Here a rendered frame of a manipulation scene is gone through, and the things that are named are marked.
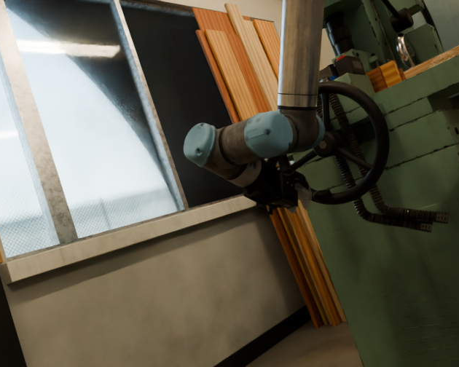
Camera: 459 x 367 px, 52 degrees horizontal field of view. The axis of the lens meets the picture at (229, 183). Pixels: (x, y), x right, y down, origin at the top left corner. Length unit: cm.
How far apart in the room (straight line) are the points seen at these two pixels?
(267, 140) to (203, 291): 175
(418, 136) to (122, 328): 147
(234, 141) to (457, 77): 61
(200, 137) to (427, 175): 62
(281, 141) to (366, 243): 61
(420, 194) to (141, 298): 139
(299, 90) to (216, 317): 177
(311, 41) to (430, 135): 46
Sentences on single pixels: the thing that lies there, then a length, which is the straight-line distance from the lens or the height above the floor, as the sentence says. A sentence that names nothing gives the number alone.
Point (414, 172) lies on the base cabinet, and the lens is 124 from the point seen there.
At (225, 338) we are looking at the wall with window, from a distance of 252.
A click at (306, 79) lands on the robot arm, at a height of 91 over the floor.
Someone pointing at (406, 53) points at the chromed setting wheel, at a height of 101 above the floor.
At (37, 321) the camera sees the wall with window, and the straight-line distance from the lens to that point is 199.
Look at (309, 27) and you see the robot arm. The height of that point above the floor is 99.
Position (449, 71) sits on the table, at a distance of 122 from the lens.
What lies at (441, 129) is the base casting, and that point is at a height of 75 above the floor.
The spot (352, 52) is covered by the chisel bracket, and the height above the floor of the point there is 105.
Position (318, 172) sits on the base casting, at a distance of 134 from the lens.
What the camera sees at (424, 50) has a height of 101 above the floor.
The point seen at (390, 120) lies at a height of 82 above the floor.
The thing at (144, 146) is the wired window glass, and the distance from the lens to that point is 255.
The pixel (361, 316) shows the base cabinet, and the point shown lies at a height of 35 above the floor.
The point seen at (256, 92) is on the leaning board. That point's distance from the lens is 314.
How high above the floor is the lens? 70
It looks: 5 degrees up
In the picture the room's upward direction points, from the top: 19 degrees counter-clockwise
